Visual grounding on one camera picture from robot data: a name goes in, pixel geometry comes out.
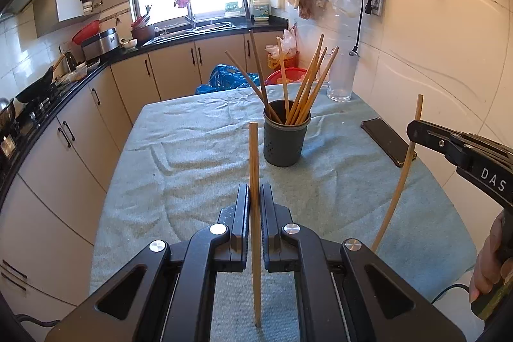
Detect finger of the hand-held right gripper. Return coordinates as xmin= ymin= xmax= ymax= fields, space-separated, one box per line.
xmin=406 ymin=119 xmax=513 ymax=171

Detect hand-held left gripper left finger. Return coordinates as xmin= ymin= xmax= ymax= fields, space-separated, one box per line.
xmin=44 ymin=184 xmax=251 ymax=342

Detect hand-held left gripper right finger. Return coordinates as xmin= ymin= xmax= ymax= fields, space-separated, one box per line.
xmin=261 ymin=184 xmax=467 ymax=342

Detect light wooden chopstick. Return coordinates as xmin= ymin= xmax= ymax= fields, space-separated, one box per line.
xmin=371 ymin=94 xmax=424 ymax=252
xmin=248 ymin=122 xmax=263 ymax=328

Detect dark grey chopstick holder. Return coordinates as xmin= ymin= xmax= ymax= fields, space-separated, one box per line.
xmin=263 ymin=99 xmax=312 ymax=167

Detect bundle of chopsticks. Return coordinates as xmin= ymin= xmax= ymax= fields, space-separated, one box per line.
xmin=224 ymin=30 xmax=340 ymax=125

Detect person's right hand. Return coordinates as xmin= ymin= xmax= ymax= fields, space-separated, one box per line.
xmin=469 ymin=208 xmax=507 ymax=303

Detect black smartphone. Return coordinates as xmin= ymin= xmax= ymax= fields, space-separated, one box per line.
xmin=361 ymin=118 xmax=417 ymax=167

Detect grey-green tablecloth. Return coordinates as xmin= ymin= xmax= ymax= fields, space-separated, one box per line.
xmin=89 ymin=82 xmax=477 ymax=342

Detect clear drinking glass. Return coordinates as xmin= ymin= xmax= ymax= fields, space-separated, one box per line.
xmin=326 ymin=47 xmax=358 ymax=102

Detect blue plastic bag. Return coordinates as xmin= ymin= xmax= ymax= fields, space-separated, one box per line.
xmin=195 ymin=63 xmax=261 ymax=95

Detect red plastic basket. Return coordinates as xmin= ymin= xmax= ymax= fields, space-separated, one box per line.
xmin=265 ymin=67 xmax=318 ymax=86

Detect beige kitchen base cabinets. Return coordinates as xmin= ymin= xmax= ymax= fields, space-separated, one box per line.
xmin=0 ymin=31 xmax=289 ymax=311

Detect orange and white plastic bags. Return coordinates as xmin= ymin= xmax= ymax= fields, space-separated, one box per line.
xmin=265 ymin=25 xmax=300 ymax=70

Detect steel sink with faucet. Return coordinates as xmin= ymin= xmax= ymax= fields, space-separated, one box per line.
xmin=152 ymin=0 xmax=237 ymax=43

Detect dish soap bottle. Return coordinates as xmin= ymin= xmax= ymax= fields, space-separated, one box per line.
xmin=252 ymin=0 xmax=270 ymax=21

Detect brown clay pot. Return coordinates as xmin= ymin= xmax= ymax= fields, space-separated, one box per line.
xmin=131 ymin=23 xmax=156 ymax=43

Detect black kitchen countertop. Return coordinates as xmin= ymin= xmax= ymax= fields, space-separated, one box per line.
xmin=0 ymin=18 xmax=289 ymax=202

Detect silver rice cooker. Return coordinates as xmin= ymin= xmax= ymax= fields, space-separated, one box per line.
xmin=81 ymin=28 xmax=121 ymax=60

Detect black gas stove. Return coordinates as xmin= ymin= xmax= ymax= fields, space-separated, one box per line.
xmin=0 ymin=96 xmax=55 ymax=166

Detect red plastic colander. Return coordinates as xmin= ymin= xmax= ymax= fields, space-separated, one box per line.
xmin=72 ymin=20 xmax=101 ymax=45

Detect black wok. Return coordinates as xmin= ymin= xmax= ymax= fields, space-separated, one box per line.
xmin=15 ymin=65 xmax=55 ymax=102

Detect steel cooking pot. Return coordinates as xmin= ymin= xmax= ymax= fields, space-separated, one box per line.
xmin=0 ymin=97 xmax=17 ymax=128

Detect black wall power cable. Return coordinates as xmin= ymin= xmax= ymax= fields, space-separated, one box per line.
xmin=349 ymin=0 xmax=371 ymax=56

